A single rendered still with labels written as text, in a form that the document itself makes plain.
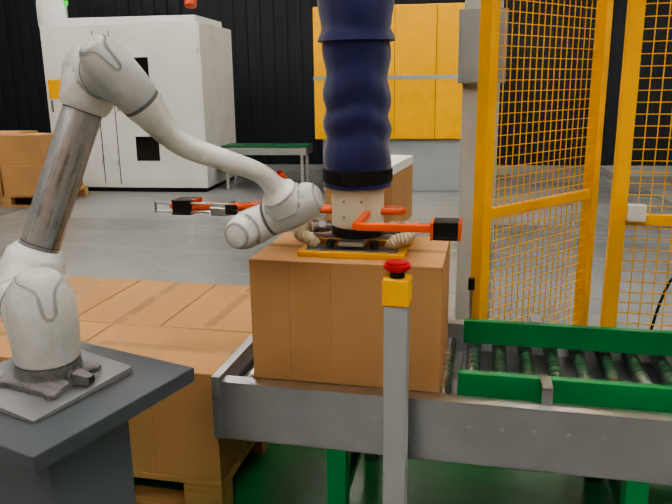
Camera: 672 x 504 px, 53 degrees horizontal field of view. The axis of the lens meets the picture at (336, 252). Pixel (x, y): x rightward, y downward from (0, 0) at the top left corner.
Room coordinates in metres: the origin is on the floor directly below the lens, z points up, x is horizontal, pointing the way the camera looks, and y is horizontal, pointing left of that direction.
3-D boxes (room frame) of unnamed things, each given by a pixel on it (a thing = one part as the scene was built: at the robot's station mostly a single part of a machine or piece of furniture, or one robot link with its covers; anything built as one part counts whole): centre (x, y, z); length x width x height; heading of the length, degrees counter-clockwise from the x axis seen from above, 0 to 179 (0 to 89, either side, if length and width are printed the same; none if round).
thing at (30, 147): (9.02, 4.14, 0.45); 1.21 x 1.02 x 0.90; 82
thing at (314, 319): (2.17, -0.06, 0.75); 0.60 x 0.40 x 0.40; 77
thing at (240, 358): (2.25, 0.30, 0.58); 0.70 x 0.03 x 0.06; 167
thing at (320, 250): (2.07, -0.05, 0.97); 0.34 x 0.10 x 0.05; 77
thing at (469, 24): (2.98, -0.63, 1.62); 0.20 x 0.05 x 0.30; 77
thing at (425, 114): (9.81, -0.88, 1.24); 2.22 x 0.91 x 2.48; 82
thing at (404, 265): (1.64, -0.15, 1.02); 0.07 x 0.07 x 0.04
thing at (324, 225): (2.17, -0.07, 1.01); 0.34 x 0.25 x 0.06; 77
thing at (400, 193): (4.16, -0.22, 0.82); 0.60 x 0.40 x 0.40; 162
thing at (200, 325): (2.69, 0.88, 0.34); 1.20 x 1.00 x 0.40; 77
